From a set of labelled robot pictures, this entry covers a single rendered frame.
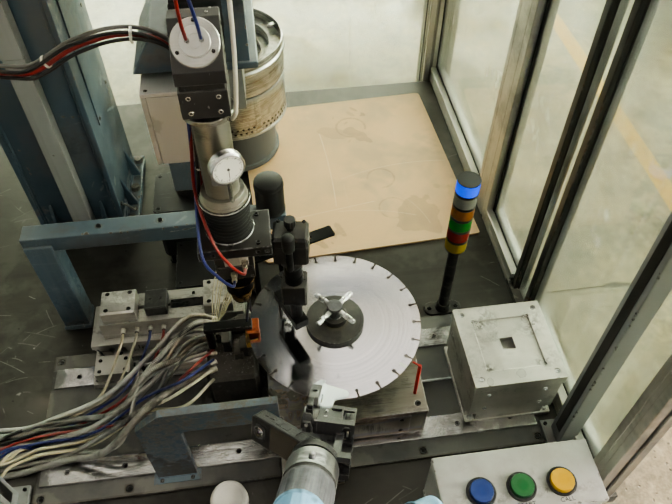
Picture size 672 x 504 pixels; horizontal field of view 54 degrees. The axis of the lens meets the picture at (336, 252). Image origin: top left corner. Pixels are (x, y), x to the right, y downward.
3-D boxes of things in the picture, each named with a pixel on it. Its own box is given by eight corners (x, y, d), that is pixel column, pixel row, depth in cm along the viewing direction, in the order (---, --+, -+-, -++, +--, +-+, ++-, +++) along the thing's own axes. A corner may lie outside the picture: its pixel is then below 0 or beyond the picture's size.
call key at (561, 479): (567, 470, 114) (570, 466, 112) (575, 493, 111) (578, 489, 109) (544, 473, 113) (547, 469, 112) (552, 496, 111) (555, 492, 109)
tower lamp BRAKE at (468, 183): (475, 181, 125) (478, 169, 123) (481, 198, 123) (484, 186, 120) (452, 183, 125) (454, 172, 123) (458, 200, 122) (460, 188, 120)
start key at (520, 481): (527, 476, 113) (530, 471, 111) (535, 499, 110) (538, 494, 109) (505, 479, 113) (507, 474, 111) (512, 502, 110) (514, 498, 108)
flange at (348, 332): (324, 355, 121) (324, 348, 119) (295, 313, 127) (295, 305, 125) (374, 329, 125) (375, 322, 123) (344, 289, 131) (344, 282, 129)
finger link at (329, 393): (351, 385, 112) (345, 421, 103) (316, 381, 112) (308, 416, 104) (352, 370, 110) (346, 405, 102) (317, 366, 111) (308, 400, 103)
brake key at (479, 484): (488, 481, 112) (490, 476, 111) (495, 504, 110) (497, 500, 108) (465, 484, 112) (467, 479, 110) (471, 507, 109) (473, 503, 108)
